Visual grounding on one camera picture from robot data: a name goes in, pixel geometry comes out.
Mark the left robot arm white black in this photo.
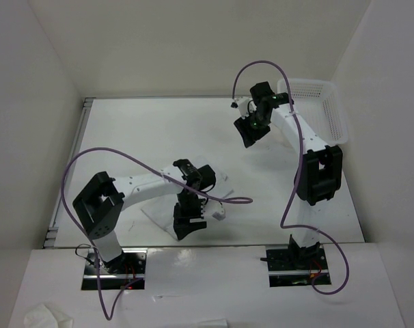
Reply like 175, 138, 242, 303
72, 159, 217, 274

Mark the white perforated plastic basket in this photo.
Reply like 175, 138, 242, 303
289, 79, 348, 145

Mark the crumpled white tissue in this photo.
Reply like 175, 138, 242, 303
23, 303, 74, 328

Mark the purple cable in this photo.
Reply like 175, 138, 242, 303
231, 59, 350, 295
62, 146, 254, 321

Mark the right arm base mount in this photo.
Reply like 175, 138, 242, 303
260, 245, 331, 288

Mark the white skirt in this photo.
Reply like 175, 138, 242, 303
141, 156, 234, 241

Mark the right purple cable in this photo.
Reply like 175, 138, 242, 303
231, 59, 350, 295

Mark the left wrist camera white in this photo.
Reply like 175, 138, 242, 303
201, 200, 226, 221

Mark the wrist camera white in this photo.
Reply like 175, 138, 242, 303
201, 200, 226, 221
230, 96, 251, 118

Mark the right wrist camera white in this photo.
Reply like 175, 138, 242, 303
230, 96, 251, 118

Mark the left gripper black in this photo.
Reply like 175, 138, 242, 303
173, 192, 206, 240

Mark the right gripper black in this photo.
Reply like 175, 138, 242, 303
234, 109, 271, 148

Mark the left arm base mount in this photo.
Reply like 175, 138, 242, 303
81, 249, 147, 291

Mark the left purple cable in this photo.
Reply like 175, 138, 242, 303
62, 146, 254, 321

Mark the aluminium table edge rail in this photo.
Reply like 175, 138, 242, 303
42, 96, 95, 248

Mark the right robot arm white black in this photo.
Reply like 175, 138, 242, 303
231, 82, 343, 269

